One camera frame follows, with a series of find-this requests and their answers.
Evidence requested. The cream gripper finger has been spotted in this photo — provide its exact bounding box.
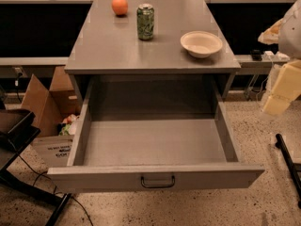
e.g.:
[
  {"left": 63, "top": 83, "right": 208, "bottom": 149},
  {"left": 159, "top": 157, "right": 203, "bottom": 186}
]
[
  {"left": 258, "top": 19, "right": 282, "bottom": 45},
  {"left": 261, "top": 59, "right": 301, "bottom": 116}
]

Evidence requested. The grey top drawer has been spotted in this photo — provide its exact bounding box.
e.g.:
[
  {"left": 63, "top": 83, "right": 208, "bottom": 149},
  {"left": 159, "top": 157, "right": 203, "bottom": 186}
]
[{"left": 46, "top": 75, "right": 266, "bottom": 194}]

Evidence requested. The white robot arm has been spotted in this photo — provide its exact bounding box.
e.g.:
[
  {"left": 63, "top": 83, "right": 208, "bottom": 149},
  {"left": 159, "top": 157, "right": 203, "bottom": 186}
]
[{"left": 258, "top": 0, "right": 301, "bottom": 116}]

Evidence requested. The grey drawer cabinet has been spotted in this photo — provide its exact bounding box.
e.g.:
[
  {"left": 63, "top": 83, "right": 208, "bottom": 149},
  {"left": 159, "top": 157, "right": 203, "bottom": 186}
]
[{"left": 66, "top": 0, "right": 240, "bottom": 114}]

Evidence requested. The white power strip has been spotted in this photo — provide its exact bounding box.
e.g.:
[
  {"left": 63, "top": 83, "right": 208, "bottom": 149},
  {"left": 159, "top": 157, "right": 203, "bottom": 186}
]
[{"left": 262, "top": 51, "right": 290, "bottom": 61}]

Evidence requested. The black power adapter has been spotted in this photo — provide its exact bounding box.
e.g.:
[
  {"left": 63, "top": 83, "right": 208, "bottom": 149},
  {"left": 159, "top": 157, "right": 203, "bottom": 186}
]
[{"left": 250, "top": 50, "right": 262, "bottom": 61}]

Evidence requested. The white paper bowl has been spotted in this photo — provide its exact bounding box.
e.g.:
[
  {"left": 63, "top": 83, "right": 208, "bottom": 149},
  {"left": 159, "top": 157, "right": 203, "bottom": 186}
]
[{"left": 181, "top": 31, "right": 223, "bottom": 58}]

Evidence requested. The green soda can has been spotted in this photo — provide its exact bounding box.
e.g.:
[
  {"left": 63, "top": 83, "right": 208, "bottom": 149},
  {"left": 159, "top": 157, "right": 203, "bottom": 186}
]
[{"left": 136, "top": 4, "right": 154, "bottom": 40}]

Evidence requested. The orange fruit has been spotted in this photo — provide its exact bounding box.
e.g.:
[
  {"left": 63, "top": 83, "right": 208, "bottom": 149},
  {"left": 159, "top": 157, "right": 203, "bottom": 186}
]
[{"left": 111, "top": 0, "right": 128, "bottom": 16}]

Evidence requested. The brown cardboard box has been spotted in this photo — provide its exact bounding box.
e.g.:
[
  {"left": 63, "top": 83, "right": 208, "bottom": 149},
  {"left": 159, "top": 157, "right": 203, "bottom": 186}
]
[{"left": 22, "top": 66, "right": 81, "bottom": 167}]

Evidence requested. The black cart stand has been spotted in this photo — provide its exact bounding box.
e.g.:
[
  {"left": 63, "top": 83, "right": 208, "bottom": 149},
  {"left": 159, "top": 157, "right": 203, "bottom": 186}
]
[{"left": 0, "top": 108, "right": 73, "bottom": 226}]

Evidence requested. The white cable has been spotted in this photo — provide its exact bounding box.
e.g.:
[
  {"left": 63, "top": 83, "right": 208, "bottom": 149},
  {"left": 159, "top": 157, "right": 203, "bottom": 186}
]
[{"left": 254, "top": 59, "right": 276, "bottom": 105}]

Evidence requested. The black floor cable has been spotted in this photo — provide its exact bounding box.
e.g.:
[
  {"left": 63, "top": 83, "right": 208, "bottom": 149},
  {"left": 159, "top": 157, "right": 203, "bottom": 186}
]
[{"left": 17, "top": 153, "right": 95, "bottom": 226}]

